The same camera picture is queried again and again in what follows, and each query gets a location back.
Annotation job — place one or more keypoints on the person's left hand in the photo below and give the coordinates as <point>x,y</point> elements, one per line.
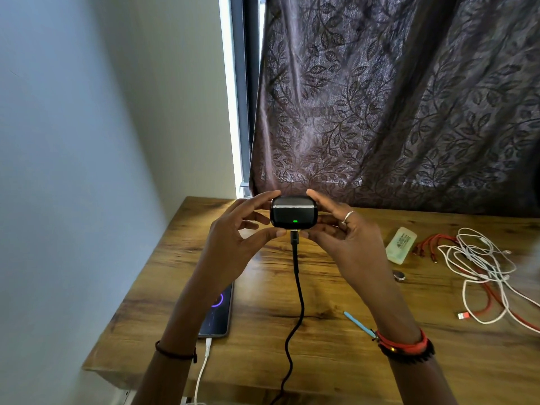
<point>228,253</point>

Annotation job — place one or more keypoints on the person's right hand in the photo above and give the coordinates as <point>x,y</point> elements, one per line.
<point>358,253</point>

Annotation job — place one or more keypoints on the black smartphone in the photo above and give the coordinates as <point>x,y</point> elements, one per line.
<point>217,320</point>

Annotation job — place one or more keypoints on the black earbuds case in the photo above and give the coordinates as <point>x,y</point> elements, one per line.
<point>293,212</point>

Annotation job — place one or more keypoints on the person's left forearm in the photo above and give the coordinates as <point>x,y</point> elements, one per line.
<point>177,371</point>

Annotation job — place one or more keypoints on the pale green plastic case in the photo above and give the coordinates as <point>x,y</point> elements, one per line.
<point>401,245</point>

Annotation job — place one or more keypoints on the small round silver object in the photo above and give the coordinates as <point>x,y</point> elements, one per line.
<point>399,275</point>

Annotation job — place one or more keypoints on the light blue pen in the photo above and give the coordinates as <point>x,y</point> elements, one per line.
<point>358,324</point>

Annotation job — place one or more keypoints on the red wristband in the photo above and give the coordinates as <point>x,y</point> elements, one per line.
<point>405,346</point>

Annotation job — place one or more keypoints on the black thread wristband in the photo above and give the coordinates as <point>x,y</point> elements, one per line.
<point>175,355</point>

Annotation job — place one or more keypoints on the brown leaf-patterned curtain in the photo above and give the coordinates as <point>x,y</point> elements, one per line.
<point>401,101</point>

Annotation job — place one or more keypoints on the white wall socket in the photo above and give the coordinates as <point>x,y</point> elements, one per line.
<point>124,397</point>

